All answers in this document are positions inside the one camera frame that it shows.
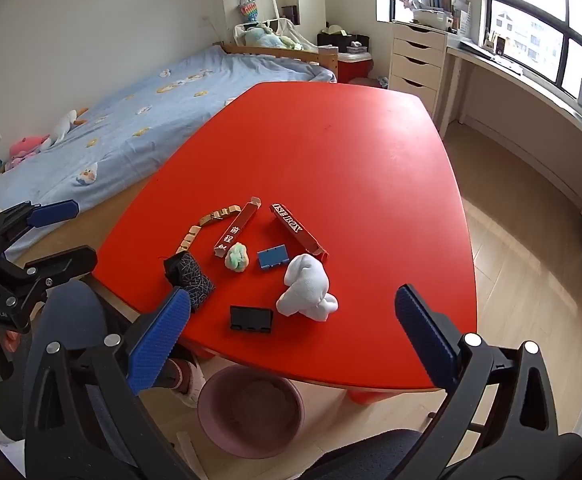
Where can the white cloth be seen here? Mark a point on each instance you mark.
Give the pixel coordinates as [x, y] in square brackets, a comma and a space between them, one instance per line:
[306, 285]

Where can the small black box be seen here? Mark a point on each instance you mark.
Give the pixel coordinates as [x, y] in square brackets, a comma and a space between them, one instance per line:
[251, 321]

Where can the white desk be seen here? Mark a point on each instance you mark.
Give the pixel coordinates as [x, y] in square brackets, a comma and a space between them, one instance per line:
[531, 90]

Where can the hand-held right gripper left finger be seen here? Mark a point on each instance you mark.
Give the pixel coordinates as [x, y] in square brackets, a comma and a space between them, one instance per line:
[163, 335]

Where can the red box with white characters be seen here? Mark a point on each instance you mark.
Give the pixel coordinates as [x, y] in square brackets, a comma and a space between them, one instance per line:
[236, 227]

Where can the black framed window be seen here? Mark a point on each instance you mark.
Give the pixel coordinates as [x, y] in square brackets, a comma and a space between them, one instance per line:
[526, 15]

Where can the white drawer unit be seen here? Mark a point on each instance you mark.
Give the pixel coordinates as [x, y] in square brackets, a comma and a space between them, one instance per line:
[416, 70]

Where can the green blue plush pile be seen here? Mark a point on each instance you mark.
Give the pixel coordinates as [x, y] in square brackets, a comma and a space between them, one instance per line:
[266, 35]

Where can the red table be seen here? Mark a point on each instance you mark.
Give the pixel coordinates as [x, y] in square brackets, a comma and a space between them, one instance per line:
[321, 160]

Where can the black patterned pouch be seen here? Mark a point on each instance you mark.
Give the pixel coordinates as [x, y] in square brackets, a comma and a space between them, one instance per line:
[193, 275]

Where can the person's left leg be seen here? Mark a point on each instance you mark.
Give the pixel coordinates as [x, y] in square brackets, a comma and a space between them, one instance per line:
[76, 310]

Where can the red box with letter print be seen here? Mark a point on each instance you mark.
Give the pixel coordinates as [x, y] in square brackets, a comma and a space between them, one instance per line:
[291, 227]

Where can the red storage box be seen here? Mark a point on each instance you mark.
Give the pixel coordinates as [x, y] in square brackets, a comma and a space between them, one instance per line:
[353, 67]

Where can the small blue box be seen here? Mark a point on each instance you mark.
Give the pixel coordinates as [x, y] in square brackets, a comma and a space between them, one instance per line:
[273, 256]

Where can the pink basin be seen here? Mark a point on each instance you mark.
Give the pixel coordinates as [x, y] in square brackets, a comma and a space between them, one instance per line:
[251, 410]

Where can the pink plush toy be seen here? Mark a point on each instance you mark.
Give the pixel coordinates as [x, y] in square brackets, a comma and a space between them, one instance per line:
[26, 150]

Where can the bed with blue printed sheet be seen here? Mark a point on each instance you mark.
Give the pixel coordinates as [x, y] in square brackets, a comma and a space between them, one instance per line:
[146, 110]

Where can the white storage basket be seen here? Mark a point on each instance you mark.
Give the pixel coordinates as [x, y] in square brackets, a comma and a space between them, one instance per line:
[433, 19]

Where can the black bag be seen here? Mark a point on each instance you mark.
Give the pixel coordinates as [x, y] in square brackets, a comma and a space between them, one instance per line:
[343, 42]

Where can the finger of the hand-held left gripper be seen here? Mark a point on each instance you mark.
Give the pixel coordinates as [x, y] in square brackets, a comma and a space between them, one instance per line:
[66, 262]
[53, 212]

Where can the white goose plush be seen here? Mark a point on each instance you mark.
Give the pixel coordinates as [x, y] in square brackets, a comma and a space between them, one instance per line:
[63, 127]

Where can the pink white slipper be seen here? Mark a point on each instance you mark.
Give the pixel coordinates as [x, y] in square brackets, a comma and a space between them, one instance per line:
[188, 377]

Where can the green white ball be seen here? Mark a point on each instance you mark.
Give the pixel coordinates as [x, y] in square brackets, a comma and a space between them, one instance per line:
[237, 257]

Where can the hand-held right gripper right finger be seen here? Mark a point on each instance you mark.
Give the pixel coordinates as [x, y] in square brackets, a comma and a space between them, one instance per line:
[423, 332]

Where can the rainbow hanging toy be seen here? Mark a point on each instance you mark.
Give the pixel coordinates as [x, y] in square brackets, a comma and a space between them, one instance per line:
[249, 11]

